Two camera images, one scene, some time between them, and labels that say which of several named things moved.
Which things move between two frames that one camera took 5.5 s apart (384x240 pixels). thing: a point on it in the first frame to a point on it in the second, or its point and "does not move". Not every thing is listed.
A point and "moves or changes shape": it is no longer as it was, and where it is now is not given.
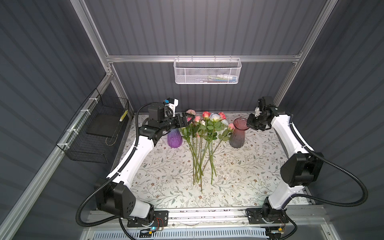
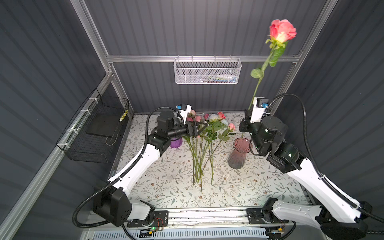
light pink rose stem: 224,136 does not move
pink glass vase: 237,138 moves or changes shape
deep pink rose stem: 205,131 to 281,31
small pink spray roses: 192,135 does not move
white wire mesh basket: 207,70 does not move
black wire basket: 90,135 does not move
